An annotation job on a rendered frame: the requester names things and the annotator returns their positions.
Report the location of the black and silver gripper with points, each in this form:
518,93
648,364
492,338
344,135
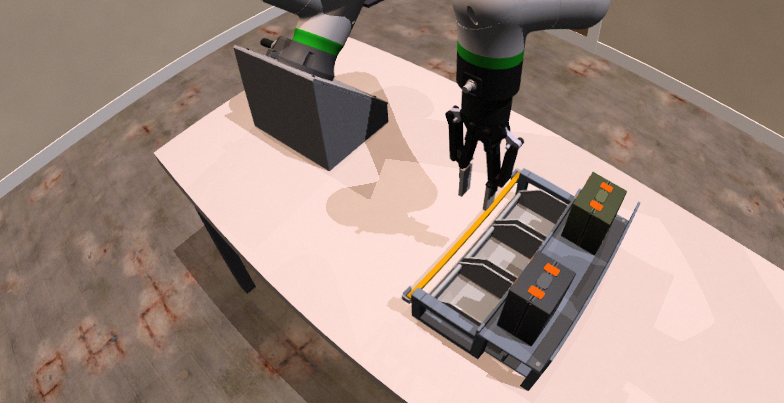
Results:
493,116

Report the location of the yellow bar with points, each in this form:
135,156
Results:
466,236

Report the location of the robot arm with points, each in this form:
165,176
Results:
490,46

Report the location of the dark grey metal rack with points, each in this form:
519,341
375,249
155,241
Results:
587,267

